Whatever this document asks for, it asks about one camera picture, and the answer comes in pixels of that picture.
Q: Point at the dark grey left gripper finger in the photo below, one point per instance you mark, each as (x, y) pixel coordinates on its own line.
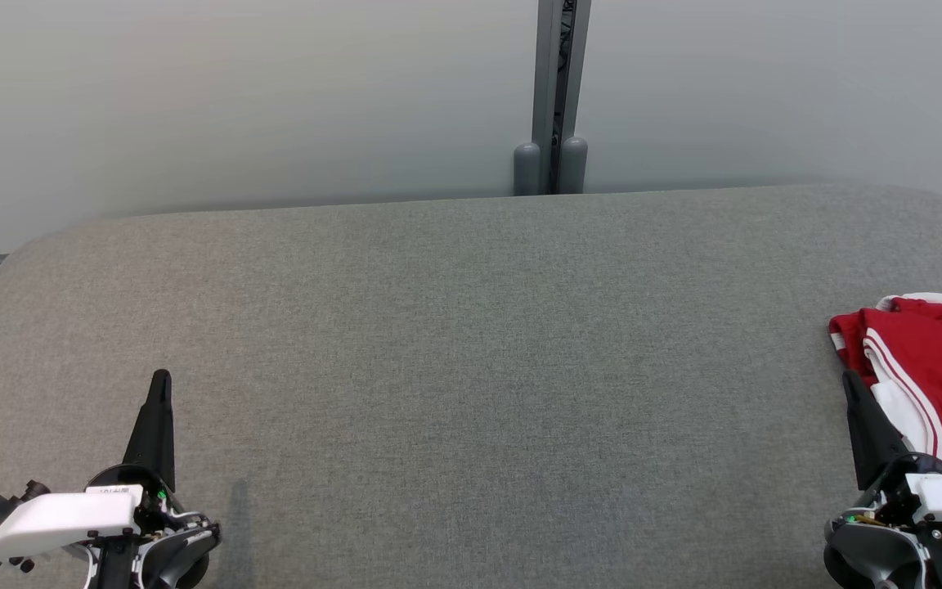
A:
(156, 429)

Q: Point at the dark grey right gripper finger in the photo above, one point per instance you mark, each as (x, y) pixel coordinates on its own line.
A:
(870, 433)

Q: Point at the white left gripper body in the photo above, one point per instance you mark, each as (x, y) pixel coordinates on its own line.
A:
(62, 519)

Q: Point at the grey cylindrical post foot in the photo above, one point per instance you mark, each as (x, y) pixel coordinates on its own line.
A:
(527, 170)
(574, 164)

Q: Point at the grey metal partition post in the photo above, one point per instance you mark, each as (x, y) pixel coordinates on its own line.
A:
(561, 74)

